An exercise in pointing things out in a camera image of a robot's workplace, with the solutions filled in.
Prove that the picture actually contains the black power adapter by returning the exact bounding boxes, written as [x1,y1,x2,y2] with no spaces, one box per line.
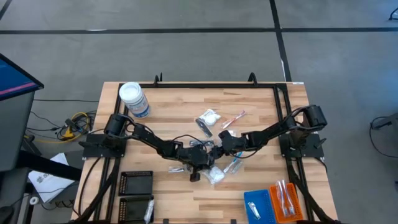
[64,117,87,135]

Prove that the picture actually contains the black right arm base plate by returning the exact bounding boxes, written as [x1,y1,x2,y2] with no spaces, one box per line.
[279,133,327,159]

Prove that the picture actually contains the black plastic basket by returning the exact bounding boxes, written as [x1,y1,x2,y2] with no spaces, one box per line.
[118,170,154,197]
[118,195,155,223]

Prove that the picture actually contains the bagged pink toothbrush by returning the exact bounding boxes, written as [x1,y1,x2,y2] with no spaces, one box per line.
[221,110,247,130]

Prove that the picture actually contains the bagged blue toothbrush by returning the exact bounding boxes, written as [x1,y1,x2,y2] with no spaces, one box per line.
[282,179,296,216]
[223,157,239,174]
[275,179,289,217]
[231,151,244,170]

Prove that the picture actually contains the yellow cable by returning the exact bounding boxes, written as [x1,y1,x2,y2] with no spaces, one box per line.
[34,111,91,144]

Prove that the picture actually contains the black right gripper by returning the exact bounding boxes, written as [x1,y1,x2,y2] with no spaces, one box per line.
[214,130,248,159]

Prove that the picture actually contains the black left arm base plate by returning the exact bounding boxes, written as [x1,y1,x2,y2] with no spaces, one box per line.
[79,133,128,159]

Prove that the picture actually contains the white paper sheet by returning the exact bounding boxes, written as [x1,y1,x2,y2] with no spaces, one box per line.
[27,152,76,204]

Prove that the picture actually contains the bagged white cotton pads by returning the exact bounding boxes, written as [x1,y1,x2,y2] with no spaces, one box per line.
[201,165,226,187]

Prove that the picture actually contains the white wipes canister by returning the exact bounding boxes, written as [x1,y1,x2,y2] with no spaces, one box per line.
[119,82,151,119]

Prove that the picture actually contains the monitor with blue screen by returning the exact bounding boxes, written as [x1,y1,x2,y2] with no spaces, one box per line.
[0,53,45,172]

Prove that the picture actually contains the blue plastic basket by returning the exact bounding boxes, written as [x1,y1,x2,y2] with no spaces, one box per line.
[243,189,277,224]

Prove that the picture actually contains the bagged white cotton balls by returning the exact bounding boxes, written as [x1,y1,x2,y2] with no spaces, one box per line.
[198,108,222,127]

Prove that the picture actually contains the orange plastic basket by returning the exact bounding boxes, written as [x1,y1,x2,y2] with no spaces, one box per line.
[268,182,304,223]

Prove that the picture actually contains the bagged silver nail clipper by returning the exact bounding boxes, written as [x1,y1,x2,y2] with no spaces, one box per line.
[247,201,262,220]
[168,166,191,174]

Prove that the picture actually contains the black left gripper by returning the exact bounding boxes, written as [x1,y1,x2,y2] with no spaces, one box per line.
[179,145,218,184]

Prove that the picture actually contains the black stand bar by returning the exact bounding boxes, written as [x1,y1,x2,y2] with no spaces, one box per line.
[17,149,83,182]

